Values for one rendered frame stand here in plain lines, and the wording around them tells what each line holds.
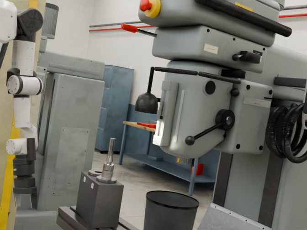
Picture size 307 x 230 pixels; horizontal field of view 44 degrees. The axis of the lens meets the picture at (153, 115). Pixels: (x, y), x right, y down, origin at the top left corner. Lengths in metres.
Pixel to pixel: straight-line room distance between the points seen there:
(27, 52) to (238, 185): 1.04
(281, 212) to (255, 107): 0.43
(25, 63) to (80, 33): 9.49
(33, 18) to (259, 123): 1.00
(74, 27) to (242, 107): 9.92
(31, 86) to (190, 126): 0.75
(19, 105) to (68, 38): 9.34
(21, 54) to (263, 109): 0.99
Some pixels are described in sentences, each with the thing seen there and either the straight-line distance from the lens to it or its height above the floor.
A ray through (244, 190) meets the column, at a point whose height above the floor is 1.17.
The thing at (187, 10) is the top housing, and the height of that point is 1.75.
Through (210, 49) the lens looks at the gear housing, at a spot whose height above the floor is 1.66.
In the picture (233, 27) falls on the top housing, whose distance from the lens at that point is 1.25.
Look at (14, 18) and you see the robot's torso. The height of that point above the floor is 1.70.
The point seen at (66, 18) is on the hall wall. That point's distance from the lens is 10.99.
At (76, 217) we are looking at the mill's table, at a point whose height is 0.91.
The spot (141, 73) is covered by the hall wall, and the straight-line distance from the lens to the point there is 8.78.
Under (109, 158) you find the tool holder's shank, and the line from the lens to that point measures 1.65.
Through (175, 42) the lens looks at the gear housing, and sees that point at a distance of 1.23.
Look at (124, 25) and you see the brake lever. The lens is 1.24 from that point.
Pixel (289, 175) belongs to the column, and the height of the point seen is 1.28.
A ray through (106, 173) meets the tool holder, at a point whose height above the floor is 1.13.
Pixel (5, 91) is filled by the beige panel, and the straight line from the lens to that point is 2.79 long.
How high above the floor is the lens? 1.50
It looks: 3 degrees down
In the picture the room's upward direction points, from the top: 9 degrees clockwise
